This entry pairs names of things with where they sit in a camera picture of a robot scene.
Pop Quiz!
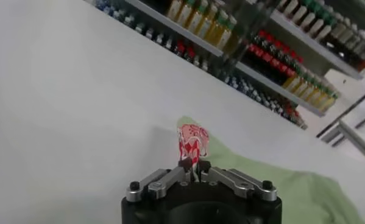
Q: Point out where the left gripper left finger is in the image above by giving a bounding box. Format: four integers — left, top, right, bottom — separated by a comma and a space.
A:
126, 159, 192, 203

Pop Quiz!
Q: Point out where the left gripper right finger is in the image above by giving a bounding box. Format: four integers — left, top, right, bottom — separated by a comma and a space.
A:
197, 160, 278, 203

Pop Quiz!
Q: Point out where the green polo shirt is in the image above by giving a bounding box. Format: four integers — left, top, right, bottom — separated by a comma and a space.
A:
176, 116, 365, 224

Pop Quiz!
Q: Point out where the white metal-frame table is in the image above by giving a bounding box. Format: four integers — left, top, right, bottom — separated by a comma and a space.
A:
316, 85, 365, 167

